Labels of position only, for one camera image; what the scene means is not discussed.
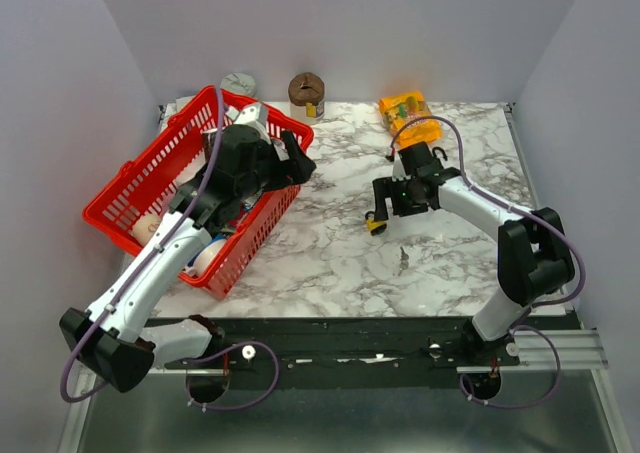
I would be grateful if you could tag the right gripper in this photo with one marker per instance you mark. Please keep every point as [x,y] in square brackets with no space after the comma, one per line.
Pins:
[384,188]

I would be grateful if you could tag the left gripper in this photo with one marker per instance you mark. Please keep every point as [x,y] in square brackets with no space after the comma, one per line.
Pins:
[290,171]

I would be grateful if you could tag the black padlock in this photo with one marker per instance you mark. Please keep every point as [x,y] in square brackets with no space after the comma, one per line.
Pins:
[439,153]

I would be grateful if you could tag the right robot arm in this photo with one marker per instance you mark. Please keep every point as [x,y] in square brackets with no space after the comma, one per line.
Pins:
[532,258]

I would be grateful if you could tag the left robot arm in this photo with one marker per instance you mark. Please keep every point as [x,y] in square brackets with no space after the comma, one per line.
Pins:
[110,336]

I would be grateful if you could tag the yellow padlock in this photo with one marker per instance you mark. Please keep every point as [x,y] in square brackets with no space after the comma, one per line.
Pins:
[374,226]

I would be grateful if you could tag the brown-lidded jar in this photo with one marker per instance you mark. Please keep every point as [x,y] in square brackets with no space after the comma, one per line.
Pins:
[306,93]

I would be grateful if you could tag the black printed can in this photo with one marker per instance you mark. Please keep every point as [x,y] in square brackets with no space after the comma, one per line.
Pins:
[211,144]

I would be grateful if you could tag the orange candy bag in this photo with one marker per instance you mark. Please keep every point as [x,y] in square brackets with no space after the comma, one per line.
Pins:
[405,117]

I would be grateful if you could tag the red plastic basket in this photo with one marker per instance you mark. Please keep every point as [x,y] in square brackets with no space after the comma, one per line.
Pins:
[142,185]

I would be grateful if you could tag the blue white bottle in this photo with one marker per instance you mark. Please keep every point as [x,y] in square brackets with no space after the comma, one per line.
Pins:
[199,264]

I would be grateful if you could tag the beige printed cylinder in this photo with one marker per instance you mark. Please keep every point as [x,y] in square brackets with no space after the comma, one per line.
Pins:
[145,228]

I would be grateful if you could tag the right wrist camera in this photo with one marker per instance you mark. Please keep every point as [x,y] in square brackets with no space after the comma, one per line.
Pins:
[398,170]

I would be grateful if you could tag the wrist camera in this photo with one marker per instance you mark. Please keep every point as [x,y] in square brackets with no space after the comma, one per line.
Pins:
[398,170]
[254,115]

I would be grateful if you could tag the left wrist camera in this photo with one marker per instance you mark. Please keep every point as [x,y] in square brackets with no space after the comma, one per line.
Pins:
[254,115]

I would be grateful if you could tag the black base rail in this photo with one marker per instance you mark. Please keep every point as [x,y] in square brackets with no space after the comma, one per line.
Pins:
[349,353]

